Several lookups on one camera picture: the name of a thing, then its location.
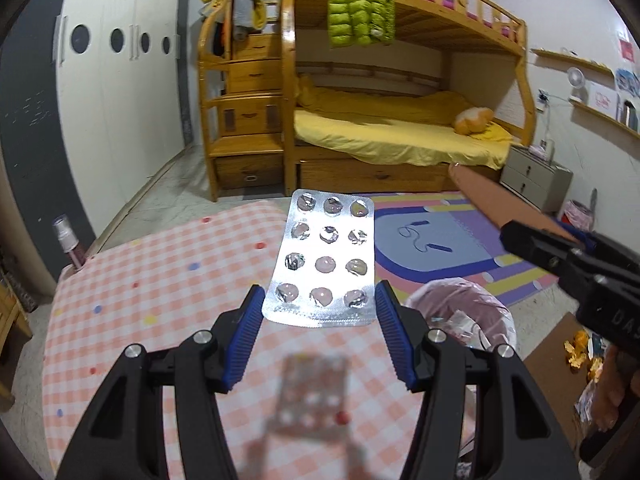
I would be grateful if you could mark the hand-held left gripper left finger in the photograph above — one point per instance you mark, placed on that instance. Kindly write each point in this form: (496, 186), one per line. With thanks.
(245, 340)

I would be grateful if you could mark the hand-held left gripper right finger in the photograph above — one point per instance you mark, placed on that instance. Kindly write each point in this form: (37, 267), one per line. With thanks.
(395, 340)

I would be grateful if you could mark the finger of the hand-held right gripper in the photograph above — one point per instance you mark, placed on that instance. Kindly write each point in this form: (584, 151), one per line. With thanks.
(540, 250)
(607, 250)

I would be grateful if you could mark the trash bin with pink bag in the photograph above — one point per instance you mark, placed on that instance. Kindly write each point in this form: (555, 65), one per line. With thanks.
(450, 300)

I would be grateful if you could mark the silver pill blister pack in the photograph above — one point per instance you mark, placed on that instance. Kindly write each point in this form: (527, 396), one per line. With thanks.
(320, 260)

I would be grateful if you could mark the person's right hand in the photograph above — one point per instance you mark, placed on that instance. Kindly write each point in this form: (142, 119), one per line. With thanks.
(611, 390)

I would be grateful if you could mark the small bin with pink bag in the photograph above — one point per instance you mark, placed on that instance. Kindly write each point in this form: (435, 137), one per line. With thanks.
(577, 215)

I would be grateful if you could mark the orange peels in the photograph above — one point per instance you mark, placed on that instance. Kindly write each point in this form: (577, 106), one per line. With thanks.
(577, 350)

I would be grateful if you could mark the grey nightstand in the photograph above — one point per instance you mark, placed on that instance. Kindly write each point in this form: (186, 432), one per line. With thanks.
(535, 180)

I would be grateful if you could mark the brown cardboard sheet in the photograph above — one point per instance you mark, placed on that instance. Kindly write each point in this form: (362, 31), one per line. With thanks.
(550, 360)

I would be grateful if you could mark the pink item on nightstand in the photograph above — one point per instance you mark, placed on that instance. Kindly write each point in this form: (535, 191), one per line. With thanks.
(542, 149)

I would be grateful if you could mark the pink checked mat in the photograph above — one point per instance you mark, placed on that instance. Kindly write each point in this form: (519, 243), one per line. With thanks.
(150, 270)

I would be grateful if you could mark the orange and white plush toy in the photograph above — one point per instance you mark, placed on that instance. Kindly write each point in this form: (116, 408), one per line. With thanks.
(472, 120)

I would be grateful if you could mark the white box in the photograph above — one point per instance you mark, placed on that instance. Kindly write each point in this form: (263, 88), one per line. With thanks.
(602, 96)

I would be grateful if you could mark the wooden bunk bed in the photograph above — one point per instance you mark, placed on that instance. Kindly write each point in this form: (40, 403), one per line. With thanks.
(380, 175)

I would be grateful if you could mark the white desk fan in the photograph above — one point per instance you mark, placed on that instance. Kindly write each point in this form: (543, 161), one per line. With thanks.
(576, 82)

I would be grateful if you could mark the yellow bedding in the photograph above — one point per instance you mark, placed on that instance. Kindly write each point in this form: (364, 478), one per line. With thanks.
(390, 135)

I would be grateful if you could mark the pink spray bottle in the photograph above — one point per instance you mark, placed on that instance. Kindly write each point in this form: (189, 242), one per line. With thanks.
(75, 252)

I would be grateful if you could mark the wooden stair drawer unit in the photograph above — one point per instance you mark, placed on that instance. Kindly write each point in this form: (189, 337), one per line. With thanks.
(250, 125)

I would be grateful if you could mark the white and grey wardrobe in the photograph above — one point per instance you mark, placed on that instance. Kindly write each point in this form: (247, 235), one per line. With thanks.
(115, 110)

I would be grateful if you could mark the green puffer jacket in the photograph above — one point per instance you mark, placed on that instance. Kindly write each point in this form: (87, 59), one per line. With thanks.
(360, 5)

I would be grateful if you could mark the grey garment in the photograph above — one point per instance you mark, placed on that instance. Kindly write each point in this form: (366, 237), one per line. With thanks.
(244, 15)

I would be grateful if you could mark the wooden wall shelf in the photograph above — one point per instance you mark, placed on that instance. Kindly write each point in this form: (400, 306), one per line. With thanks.
(575, 59)
(605, 116)

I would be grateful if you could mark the white wall socket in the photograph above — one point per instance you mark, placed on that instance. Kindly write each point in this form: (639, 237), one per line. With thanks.
(543, 100)

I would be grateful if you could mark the blue wall picture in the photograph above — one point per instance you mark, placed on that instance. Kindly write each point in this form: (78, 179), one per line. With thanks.
(627, 81)

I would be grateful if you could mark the red wall poster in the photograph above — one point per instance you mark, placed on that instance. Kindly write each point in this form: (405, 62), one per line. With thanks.
(628, 51)

